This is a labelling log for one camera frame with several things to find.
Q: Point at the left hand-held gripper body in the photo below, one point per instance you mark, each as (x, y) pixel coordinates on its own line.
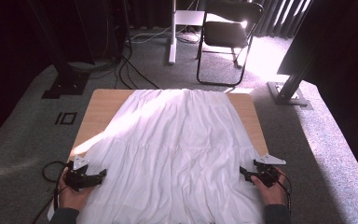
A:
(76, 175)

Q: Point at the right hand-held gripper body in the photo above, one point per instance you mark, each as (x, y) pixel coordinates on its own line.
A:
(267, 172)

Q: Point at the white skirt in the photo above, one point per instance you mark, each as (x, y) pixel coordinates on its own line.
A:
(174, 149)

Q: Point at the person's left hand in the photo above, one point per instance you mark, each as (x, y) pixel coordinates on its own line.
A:
(73, 197)

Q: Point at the person's right hand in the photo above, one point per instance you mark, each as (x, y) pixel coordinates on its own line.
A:
(272, 194)

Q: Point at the metal stand with base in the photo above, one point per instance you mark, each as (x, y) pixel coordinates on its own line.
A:
(289, 90)

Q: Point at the black folding chair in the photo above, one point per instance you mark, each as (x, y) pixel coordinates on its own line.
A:
(227, 34)

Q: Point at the dark monitor panel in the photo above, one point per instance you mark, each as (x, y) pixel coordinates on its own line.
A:
(323, 37)

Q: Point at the white desk leg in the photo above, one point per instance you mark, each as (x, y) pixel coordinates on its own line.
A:
(172, 37)

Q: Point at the pleated curtain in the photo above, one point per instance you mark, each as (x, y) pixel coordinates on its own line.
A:
(279, 17)

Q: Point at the black stand with base plate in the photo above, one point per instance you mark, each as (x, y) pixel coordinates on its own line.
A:
(65, 82)

